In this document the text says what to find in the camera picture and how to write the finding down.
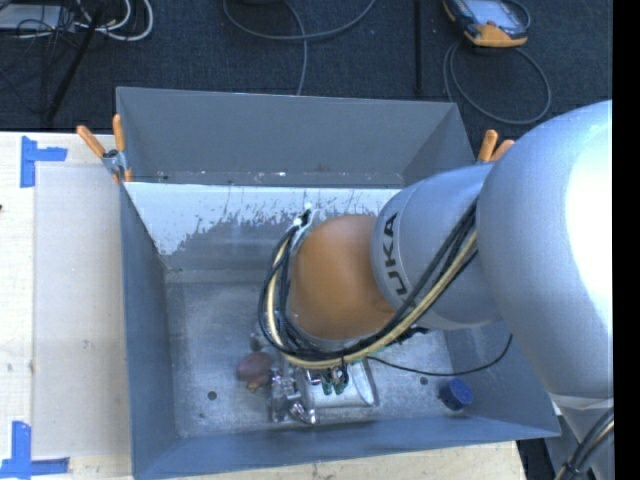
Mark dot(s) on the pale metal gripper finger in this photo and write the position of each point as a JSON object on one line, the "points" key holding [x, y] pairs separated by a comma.
{"points": [[295, 412], [283, 386]]}

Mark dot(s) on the red toy fruit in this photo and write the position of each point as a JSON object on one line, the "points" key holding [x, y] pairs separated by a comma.
{"points": [[254, 366]]}

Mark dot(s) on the grey metal bin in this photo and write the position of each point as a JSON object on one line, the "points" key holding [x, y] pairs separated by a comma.
{"points": [[210, 328]]}

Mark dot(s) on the blue round cap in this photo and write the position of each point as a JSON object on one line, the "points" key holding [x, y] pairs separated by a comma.
{"points": [[456, 394]]}

